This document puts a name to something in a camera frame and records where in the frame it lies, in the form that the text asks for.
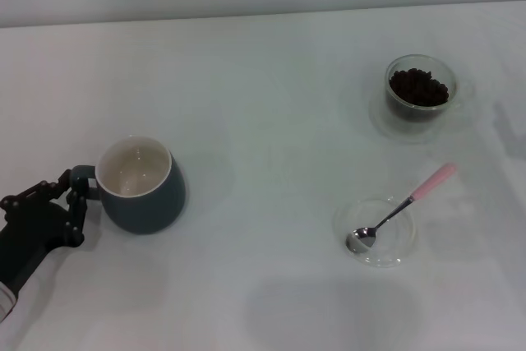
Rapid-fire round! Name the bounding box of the clear glass saucer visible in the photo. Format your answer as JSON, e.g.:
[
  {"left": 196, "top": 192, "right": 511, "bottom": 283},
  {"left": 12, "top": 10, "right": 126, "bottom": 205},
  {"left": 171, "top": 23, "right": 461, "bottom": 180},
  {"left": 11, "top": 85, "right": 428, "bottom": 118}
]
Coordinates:
[{"left": 368, "top": 86, "right": 480, "bottom": 145}]

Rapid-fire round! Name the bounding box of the small clear glass dish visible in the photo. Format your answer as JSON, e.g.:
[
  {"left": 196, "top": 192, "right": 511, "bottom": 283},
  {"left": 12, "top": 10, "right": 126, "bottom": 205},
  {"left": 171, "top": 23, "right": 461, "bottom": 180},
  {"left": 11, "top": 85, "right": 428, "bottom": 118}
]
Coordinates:
[{"left": 331, "top": 197, "right": 419, "bottom": 269}]

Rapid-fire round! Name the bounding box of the coffee beans pile in glass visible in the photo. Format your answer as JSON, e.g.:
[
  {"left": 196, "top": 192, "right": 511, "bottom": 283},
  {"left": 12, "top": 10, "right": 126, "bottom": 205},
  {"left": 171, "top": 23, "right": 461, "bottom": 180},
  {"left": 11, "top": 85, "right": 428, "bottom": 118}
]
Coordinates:
[{"left": 388, "top": 67, "right": 450, "bottom": 109}]

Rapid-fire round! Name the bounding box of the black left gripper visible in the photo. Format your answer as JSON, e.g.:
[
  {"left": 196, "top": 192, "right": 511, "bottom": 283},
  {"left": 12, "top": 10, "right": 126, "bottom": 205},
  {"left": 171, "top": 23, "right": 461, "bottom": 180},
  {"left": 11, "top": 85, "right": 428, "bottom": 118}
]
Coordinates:
[{"left": 0, "top": 166, "right": 89, "bottom": 299}]

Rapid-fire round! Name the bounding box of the pink handled metal spoon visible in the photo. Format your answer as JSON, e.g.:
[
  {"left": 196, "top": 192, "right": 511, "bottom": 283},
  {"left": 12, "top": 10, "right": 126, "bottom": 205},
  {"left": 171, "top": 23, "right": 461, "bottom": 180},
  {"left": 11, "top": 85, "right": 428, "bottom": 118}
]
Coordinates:
[{"left": 345, "top": 162, "right": 457, "bottom": 254}]

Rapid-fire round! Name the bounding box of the dark teal ceramic mug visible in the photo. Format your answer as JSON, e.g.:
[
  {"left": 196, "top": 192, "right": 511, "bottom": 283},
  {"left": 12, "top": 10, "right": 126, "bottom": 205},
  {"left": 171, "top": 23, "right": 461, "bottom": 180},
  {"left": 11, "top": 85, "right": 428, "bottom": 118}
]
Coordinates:
[{"left": 70, "top": 134, "right": 187, "bottom": 236}]

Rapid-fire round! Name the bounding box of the clear glass cup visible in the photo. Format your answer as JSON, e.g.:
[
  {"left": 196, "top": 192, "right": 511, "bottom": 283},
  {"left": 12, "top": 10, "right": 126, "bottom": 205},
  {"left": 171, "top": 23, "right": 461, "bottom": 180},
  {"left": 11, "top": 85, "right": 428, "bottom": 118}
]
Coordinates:
[{"left": 384, "top": 53, "right": 474, "bottom": 122}]

